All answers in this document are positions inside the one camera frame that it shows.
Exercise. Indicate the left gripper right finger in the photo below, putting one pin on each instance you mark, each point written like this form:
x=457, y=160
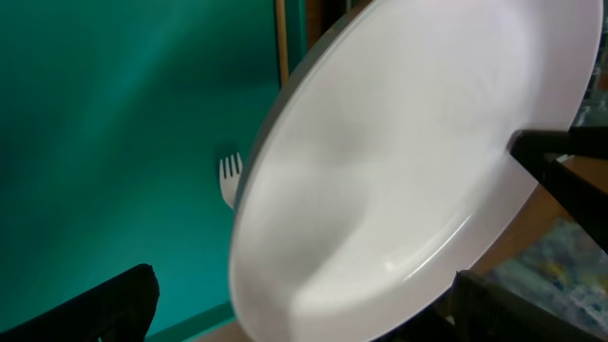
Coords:
x=484, y=312

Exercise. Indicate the teal plastic tray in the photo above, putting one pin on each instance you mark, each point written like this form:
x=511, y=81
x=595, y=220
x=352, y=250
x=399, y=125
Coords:
x=115, y=115

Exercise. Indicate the wooden chopstick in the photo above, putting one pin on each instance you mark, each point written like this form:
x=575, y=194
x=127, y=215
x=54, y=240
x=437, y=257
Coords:
x=282, y=42

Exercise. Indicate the white plastic fork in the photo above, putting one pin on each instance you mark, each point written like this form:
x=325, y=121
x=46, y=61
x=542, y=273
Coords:
x=230, y=169

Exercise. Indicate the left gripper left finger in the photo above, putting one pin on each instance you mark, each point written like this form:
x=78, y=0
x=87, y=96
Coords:
x=119, y=309

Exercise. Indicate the white round plate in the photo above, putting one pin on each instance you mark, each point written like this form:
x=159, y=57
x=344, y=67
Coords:
x=382, y=169

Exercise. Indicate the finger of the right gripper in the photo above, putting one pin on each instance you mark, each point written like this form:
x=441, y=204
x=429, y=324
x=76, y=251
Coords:
x=537, y=151

